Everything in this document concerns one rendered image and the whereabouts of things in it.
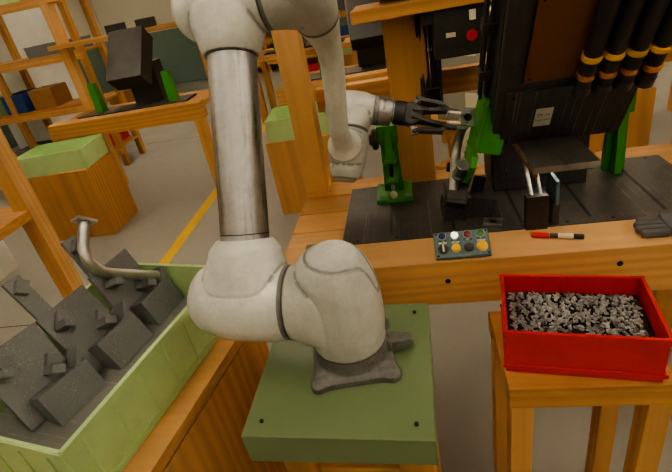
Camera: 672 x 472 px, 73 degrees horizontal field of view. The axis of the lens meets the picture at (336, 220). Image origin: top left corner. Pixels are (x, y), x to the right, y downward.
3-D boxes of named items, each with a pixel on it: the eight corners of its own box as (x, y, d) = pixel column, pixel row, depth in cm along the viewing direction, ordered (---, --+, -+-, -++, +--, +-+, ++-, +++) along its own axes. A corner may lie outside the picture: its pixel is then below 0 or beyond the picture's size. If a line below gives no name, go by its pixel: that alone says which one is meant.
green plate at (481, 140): (496, 173, 137) (516, 103, 127) (468, 169, 138) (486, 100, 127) (489, 158, 147) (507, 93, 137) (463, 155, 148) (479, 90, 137)
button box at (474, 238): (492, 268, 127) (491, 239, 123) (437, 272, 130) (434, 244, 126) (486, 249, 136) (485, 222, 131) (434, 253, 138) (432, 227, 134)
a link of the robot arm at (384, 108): (377, 89, 140) (396, 91, 140) (375, 104, 149) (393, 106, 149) (373, 115, 138) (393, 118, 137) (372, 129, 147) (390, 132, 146)
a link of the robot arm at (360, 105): (375, 101, 150) (370, 139, 147) (328, 96, 150) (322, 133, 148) (377, 86, 139) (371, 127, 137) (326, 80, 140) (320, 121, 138)
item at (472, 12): (490, 52, 146) (489, 0, 139) (436, 60, 149) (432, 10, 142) (483, 46, 157) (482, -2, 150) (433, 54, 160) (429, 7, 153)
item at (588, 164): (600, 171, 116) (601, 160, 114) (532, 178, 119) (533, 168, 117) (553, 124, 150) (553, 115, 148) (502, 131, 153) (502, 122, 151)
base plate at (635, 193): (733, 215, 126) (735, 209, 125) (342, 250, 146) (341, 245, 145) (657, 159, 163) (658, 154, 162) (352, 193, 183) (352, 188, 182)
